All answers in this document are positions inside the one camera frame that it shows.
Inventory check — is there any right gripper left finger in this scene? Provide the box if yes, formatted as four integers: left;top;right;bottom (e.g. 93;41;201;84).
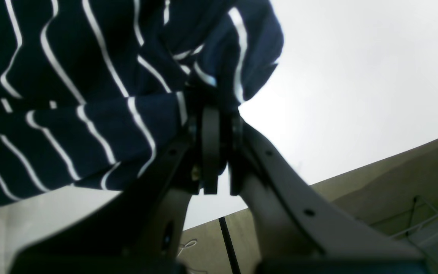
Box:
10;107;221;274

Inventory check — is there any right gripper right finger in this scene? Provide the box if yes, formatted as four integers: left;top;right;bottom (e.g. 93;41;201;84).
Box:
227;113;427;274

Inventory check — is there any navy white striped t-shirt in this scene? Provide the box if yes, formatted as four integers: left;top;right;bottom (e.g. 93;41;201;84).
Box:
0;0;284;207

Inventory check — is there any black floor cable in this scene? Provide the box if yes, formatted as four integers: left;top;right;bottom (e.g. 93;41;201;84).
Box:
218;217;241;274

